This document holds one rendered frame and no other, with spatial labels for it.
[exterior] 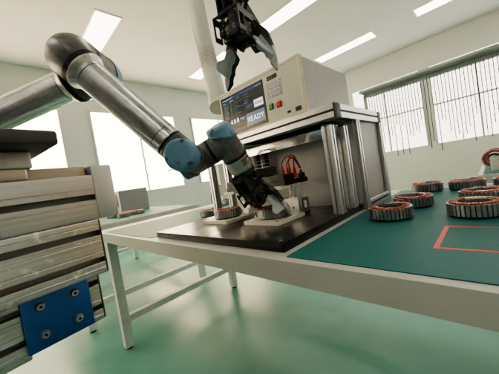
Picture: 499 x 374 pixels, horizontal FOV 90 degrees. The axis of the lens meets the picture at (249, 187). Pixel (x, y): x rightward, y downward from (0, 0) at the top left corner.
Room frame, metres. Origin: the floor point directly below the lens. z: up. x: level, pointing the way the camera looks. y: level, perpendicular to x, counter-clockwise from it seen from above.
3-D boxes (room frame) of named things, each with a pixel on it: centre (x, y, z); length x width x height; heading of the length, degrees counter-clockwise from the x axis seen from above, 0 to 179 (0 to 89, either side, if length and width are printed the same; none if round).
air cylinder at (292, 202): (0.96, -0.17, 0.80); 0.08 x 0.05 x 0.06; 45
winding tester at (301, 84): (1.16, -0.22, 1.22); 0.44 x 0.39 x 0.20; 45
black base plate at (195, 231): (0.95, 0.01, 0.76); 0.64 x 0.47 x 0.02; 45
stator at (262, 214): (0.85, -0.07, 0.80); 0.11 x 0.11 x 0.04
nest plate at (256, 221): (0.85, -0.07, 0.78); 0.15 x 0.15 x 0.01; 45
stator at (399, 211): (0.71, -0.39, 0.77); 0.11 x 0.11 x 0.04
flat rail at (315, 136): (1.01, -0.05, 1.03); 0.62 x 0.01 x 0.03; 45
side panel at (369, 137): (0.99, -0.49, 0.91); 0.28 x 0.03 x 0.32; 135
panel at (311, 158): (1.12, -0.16, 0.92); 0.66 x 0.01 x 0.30; 45
